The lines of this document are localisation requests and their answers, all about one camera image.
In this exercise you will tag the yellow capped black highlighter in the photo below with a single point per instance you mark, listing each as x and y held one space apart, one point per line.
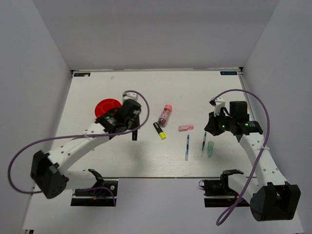
159 130

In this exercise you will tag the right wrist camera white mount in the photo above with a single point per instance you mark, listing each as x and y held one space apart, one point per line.
218 104

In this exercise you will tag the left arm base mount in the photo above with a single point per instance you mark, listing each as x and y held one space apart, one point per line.
104 196

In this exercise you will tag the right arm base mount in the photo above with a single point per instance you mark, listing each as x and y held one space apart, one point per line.
215 196

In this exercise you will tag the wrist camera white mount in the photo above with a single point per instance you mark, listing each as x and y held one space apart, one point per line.
218 104
129 95

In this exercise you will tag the left blue table label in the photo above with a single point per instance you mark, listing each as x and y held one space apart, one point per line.
82 74

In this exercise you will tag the blue gel pen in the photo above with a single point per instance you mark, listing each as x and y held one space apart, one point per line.
187 148

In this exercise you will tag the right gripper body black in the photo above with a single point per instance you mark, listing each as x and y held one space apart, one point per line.
220 123

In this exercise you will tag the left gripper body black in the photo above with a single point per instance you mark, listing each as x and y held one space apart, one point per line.
133 123

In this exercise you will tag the green gel pen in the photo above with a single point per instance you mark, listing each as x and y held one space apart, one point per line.
203 144

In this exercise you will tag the right blue table label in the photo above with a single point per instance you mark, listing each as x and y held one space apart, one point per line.
228 73

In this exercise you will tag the blue table label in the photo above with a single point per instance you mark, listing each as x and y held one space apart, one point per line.
82 74
228 73

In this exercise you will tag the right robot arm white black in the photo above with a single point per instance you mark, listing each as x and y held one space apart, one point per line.
272 197

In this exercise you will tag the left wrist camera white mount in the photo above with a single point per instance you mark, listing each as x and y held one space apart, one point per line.
129 95

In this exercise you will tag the red round pen holder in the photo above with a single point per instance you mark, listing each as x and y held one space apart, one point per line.
105 105

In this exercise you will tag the pink translucent eraser case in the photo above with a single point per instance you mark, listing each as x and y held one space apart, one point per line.
184 128

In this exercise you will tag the pink capped clear marker tube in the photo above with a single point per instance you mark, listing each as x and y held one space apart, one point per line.
164 116

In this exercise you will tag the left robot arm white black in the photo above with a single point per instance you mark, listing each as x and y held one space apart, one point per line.
51 170

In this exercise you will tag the green capped black highlighter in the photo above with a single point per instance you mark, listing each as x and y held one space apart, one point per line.
134 135

